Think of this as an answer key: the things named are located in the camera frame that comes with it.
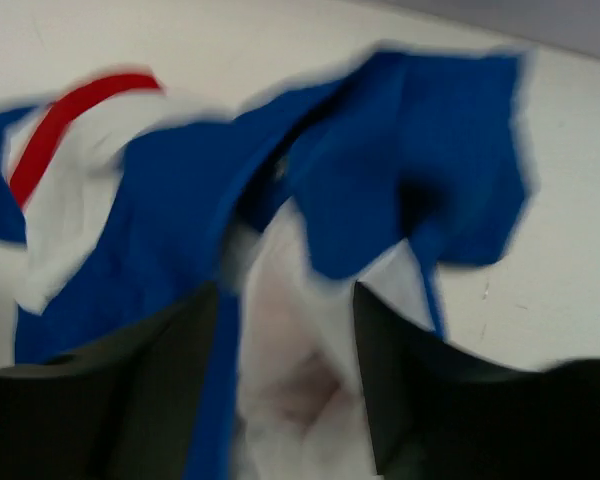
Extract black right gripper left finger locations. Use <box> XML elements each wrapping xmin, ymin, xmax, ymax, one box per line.
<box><xmin>0</xmin><ymin>283</ymin><xmax>218</xmax><ymax>479</ymax></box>

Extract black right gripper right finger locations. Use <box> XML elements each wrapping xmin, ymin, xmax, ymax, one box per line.
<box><xmin>353</xmin><ymin>284</ymin><xmax>600</xmax><ymax>479</ymax></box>

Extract blue white red jacket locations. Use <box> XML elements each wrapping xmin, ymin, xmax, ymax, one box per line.
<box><xmin>0</xmin><ymin>49</ymin><xmax>528</xmax><ymax>479</ymax></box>

